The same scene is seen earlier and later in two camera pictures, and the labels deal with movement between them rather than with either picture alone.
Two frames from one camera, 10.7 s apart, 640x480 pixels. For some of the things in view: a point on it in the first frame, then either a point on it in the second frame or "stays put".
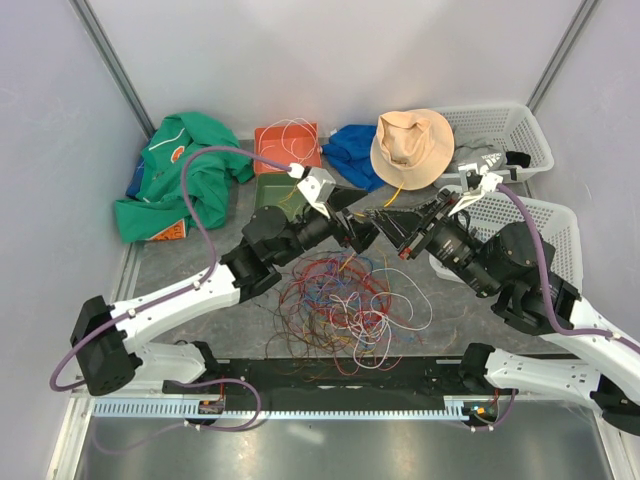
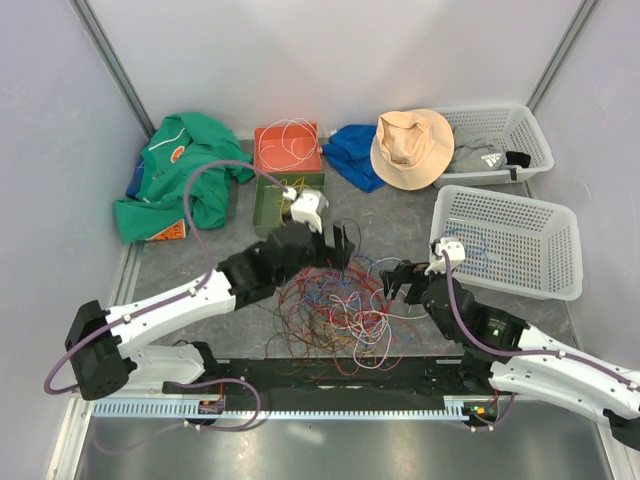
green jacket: [161, 212] stays put
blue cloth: [349, 152] stays put
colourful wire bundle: [349, 311] stays put
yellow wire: [363, 215] to [281, 216]
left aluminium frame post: [114, 67] stays put
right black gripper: [409, 224] to [405, 272]
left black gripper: [363, 232] to [337, 257]
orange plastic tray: [287, 144] stays put
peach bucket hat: [412, 148] stays put
